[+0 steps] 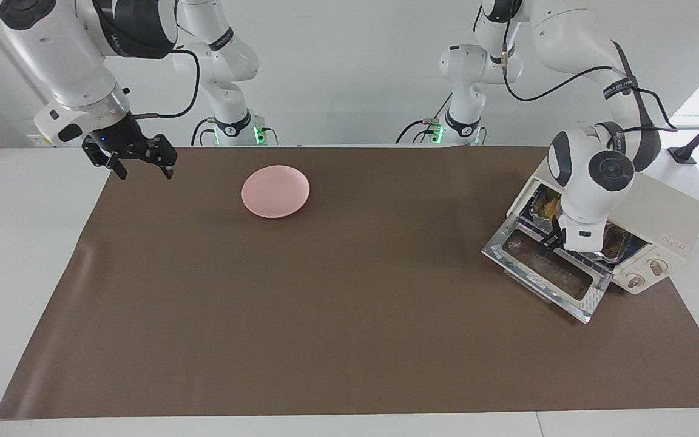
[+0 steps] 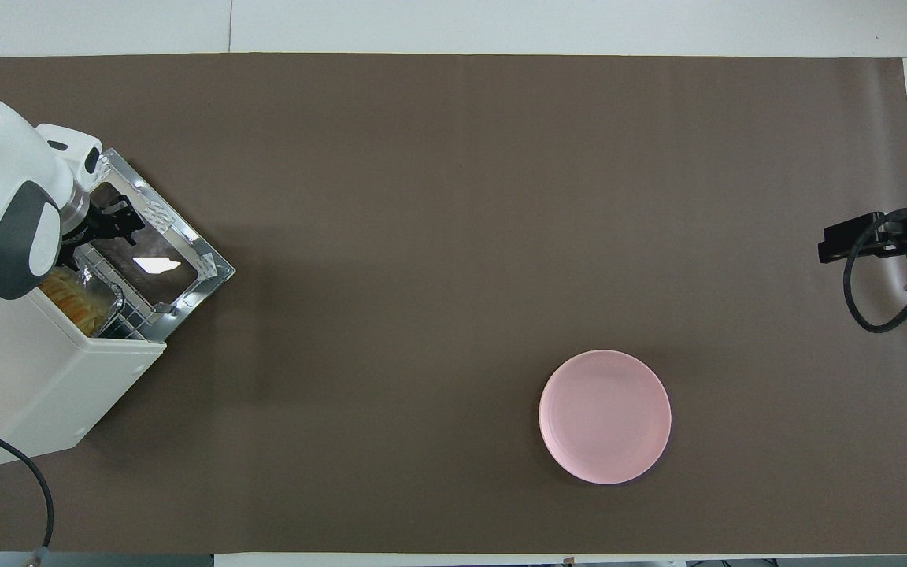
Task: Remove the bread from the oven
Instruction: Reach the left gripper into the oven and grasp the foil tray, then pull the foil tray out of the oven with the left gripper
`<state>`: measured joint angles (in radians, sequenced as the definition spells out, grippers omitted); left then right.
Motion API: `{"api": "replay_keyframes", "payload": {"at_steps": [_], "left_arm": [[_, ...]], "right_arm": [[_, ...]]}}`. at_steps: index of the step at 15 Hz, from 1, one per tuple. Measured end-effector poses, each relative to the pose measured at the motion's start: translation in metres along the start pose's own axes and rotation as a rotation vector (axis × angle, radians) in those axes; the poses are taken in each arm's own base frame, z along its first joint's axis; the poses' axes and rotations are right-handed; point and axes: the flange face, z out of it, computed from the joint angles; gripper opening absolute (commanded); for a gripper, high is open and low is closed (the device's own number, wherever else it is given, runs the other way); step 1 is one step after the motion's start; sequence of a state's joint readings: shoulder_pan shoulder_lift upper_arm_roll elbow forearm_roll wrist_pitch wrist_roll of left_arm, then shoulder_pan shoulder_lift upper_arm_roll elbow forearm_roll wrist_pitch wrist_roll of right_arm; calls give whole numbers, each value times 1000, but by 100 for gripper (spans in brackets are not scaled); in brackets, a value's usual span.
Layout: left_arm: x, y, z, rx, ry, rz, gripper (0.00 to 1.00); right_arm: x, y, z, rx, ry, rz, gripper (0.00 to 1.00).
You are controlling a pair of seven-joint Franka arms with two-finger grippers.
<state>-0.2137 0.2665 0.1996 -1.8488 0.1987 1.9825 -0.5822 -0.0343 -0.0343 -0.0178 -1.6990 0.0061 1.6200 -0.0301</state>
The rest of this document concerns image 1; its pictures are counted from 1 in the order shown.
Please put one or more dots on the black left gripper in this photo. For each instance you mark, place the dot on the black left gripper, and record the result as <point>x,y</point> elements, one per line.
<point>558,230</point>

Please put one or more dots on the brown table mat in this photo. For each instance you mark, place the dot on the brown table mat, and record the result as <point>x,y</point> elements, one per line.
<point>349,303</point>

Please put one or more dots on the white toaster oven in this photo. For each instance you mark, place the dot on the white toaster oven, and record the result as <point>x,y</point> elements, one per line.
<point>671,212</point>

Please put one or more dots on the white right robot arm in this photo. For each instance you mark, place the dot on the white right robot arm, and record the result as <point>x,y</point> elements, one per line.
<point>64,54</point>

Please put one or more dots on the cream oven knob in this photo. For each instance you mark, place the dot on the cream oven knob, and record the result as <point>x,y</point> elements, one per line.
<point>658,266</point>
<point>636,280</point>

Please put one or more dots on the pink round plate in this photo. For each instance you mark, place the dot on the pink round plate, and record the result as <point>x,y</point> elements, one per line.
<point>275,191</point>

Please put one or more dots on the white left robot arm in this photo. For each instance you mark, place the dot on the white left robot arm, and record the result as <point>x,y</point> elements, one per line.
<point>592,182</point>

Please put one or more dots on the glass oven door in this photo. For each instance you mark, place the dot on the glass oven door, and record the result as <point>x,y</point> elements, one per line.
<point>543,267</point>

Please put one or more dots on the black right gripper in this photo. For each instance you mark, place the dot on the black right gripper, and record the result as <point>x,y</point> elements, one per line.
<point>119,139</point>

